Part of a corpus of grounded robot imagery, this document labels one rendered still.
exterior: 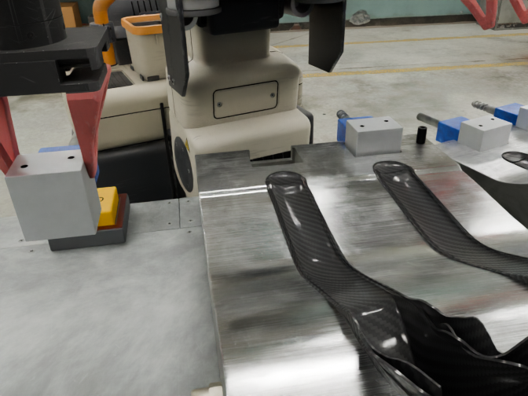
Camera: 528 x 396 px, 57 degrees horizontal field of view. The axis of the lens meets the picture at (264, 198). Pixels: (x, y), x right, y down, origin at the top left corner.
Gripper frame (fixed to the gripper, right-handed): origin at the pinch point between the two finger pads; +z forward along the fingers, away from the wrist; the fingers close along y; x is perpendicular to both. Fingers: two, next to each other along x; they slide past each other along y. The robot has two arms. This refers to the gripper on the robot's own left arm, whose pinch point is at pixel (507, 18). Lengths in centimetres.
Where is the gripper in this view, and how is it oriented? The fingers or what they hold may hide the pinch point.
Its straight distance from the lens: 69.4
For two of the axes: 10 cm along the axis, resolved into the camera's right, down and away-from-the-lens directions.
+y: 8.9, -2.5, 3.8
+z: 2.2, 9.7, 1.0
